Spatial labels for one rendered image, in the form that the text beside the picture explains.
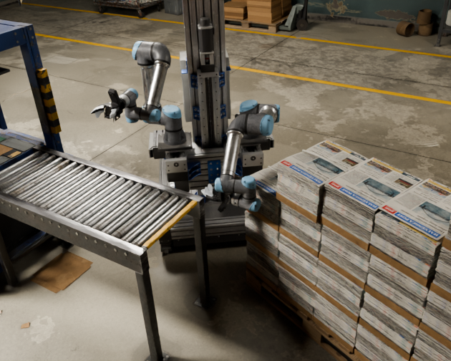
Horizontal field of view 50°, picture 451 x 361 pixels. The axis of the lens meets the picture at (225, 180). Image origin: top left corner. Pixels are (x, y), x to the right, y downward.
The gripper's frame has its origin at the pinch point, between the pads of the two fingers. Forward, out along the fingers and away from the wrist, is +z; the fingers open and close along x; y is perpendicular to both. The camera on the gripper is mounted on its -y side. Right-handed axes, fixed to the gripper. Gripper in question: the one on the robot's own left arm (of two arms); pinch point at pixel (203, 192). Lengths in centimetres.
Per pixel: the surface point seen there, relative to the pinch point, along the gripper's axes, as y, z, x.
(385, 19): -64, 70, -671
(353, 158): 30, -77, -25
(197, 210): -3.2, -4.4, 13.5
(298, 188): 21, -58, 1
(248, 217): -20.2, -21.2, -14.7
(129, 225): 2.9, 14.2, 47.0
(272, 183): 6.4, -35.0, -17.2
